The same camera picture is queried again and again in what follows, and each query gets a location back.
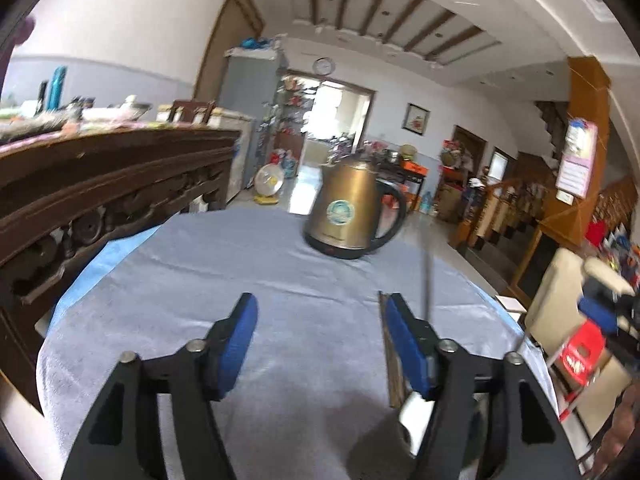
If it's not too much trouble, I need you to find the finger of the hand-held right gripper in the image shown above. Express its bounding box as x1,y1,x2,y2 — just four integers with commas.
579,290,640,335

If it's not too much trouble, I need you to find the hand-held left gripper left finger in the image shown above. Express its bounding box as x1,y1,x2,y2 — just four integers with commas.
60,292,259,480

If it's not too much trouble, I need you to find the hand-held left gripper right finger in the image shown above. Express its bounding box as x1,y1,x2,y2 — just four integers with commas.
385,294,583,480

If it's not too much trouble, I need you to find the bunch of dark chopsticks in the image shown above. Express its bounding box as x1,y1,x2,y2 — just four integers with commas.
379,247,437,411

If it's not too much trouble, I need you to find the cream chair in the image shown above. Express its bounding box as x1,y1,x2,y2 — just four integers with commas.
525,247,640,442

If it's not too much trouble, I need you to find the red plastic stool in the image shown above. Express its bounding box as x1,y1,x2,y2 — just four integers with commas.
547,320,609,392

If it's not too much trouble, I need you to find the grey tablecloth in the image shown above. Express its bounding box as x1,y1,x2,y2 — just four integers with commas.
37,207,557,480

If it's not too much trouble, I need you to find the wooden stair railing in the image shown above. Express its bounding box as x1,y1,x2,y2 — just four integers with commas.
456,152,562,257

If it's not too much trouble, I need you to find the brass electric kettle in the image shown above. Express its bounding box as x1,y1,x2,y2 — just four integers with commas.
303,152,407,260

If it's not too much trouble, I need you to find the blue under cloth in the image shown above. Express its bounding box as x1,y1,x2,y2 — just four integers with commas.
47,225,162,342

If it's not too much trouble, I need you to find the small yellow floor fan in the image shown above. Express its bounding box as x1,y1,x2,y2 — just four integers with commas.
253,163,286,206

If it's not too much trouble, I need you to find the carved dark wooden sideboard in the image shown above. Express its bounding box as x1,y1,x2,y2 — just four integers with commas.
0,125,242,413

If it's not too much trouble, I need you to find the grey refrigerator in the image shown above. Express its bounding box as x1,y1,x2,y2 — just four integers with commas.
219,47,289,192

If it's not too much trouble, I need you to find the dark wooden chair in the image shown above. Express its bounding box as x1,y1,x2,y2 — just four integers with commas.
169,99,217,124

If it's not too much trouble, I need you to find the teal thermos bottle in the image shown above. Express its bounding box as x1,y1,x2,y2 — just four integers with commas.
47,65,67,110

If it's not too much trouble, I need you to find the purple thermos bottle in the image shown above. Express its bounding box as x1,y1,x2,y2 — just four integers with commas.
14,14,37,47

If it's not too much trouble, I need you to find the wall calendar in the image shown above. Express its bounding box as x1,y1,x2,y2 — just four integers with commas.
554,118,599,206

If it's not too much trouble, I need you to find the framed wall picture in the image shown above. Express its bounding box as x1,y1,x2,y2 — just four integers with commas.
403,103,431,136

